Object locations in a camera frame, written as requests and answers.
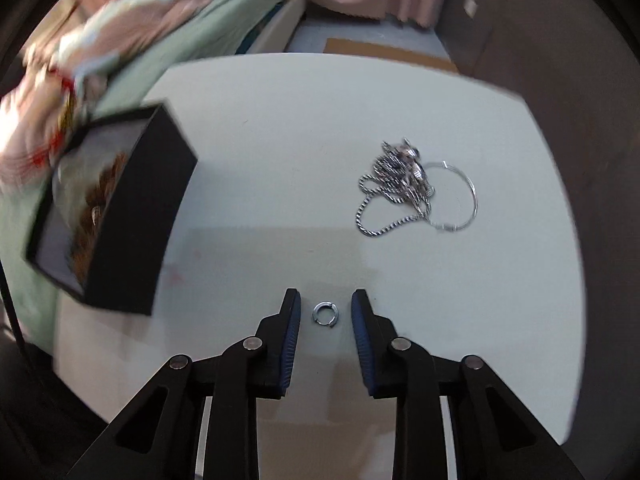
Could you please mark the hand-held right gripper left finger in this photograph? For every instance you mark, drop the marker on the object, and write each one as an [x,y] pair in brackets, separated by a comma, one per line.
[291,335]

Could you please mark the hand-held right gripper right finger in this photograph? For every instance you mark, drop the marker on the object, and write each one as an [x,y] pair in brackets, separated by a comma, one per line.
[360,340]

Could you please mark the black square gift box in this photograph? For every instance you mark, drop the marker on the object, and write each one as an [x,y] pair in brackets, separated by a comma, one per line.
[135,220]

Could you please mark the silver hoop earring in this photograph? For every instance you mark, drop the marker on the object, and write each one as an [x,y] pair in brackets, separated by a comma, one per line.
[476,206]

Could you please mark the flat brown cardboard sheet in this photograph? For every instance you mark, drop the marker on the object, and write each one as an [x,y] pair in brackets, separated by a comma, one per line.
[390,52]

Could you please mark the pink flower print blanket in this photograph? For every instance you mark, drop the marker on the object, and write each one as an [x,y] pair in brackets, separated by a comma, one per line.
[20,125]

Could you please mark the white wall socket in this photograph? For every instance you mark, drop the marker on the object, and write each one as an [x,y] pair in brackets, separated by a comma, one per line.
[470,5]

